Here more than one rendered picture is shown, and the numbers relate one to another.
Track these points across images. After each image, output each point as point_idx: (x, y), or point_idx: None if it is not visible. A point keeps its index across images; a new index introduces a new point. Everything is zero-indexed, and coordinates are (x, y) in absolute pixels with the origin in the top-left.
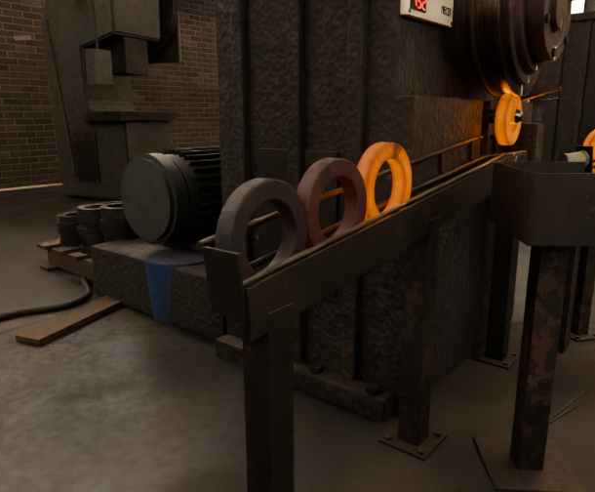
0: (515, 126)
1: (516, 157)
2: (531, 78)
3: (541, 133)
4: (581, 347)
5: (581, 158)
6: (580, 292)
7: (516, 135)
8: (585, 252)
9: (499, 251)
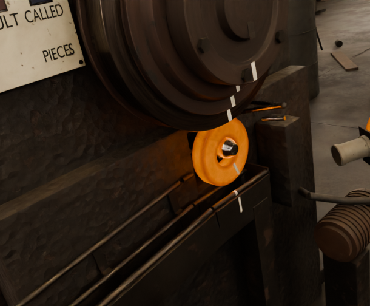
0: (235, 156)
1: (239, 198)
2: (239, 96)
3: (296, 132)
4: None
5: (361, 150)
6: None
7: (239, 164)
8: None
9: (253, 287)
